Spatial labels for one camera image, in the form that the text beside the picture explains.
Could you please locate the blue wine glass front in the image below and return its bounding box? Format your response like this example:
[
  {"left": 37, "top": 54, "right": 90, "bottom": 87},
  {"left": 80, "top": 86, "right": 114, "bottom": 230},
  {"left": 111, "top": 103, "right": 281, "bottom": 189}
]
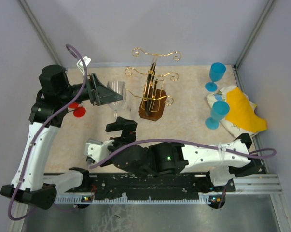
[{"left": 205, "top": 101, "right": 230, "bottom": 130}]

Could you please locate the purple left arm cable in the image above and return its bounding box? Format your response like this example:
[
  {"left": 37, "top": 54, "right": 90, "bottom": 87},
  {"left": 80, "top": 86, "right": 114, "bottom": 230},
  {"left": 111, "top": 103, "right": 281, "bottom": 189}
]
[{"left": 9, "top": 43, "right": 90, "bottom": 221}]

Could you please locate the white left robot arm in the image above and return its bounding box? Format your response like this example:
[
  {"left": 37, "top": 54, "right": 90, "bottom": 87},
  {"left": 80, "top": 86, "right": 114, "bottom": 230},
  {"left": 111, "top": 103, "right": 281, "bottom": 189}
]
[{"left": 0, "top": 65, "right": 123, "bottom": 210}]

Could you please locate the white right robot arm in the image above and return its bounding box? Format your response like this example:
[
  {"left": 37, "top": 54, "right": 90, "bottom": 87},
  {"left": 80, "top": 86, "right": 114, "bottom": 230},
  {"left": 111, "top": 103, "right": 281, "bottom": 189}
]
[{"left": 105, "top": 117, "right": 262, "bottom": 191}]

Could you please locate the clear wine glass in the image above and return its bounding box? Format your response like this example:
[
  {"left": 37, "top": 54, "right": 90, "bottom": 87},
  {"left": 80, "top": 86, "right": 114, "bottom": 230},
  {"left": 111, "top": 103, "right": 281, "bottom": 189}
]
[
  {"left": 107, "top": 81, "right": 126, "bottom": 121},
  {"left": 123, "top": 96, "right": 133, "bottom": 112}
]

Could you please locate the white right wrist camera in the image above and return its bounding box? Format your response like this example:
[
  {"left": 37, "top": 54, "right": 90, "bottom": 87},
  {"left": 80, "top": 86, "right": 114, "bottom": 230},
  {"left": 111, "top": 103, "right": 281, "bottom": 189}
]
[{"left": 84, "top": 139, "right": 114, "bottom": 166}]

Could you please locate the gold wire glass rack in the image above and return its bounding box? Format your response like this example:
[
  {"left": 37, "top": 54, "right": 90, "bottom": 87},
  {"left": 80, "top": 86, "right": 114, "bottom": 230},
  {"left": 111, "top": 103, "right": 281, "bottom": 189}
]
[{"left": 125, "top": 48, "right": 182, "bottom": 122}]

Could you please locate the blue wine glass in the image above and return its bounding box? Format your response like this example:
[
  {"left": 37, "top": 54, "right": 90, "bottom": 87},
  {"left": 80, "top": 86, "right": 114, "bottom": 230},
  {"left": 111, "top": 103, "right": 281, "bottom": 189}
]
[
  {"left": 205, "top": 62, "right": 226, "bottom": 92},
  {"left": 205, "top": 101, "right": 230, "bottom": 130}
]

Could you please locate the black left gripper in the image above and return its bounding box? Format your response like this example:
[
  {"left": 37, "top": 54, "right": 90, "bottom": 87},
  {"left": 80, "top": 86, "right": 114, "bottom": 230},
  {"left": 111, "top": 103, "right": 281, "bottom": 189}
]
[{"left": 59, "top": 72, "right": 123, "bottom": 106}]

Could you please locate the yellow patterned cloth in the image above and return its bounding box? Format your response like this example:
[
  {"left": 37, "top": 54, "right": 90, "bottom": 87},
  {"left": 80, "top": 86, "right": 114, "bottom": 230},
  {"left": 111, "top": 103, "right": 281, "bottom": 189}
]
[{"left": 206, "top": 85, "right": 267, "bottom": 138}]

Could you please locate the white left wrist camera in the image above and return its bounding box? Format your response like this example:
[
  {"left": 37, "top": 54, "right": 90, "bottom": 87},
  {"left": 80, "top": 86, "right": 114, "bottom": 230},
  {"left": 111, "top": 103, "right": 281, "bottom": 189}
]
[{"left": 76, "top": 56, "right": 92, "bottom": 69}]

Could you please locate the red plastic wine glass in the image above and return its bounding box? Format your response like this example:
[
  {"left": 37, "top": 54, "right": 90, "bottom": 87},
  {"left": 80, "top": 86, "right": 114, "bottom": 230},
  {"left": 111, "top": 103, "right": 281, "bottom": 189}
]
[{"left": 68, "top": 102, "right": 86, "bottom": 118}]

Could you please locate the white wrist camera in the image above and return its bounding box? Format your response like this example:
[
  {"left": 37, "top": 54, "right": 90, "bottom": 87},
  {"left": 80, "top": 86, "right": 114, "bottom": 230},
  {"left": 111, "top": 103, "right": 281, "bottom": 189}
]
[
  {"left": 76, "top": 56, "right": 92, "bottom": 69},
  {"left": 84, "top": 139, "right": 114, "bottom": 166}
]

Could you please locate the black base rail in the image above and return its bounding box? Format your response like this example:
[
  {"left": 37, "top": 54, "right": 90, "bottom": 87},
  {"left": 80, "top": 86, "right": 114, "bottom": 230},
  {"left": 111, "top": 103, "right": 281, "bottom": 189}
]
[{"left": 55, "top": 173, "right": 282, "bottom": 209}]

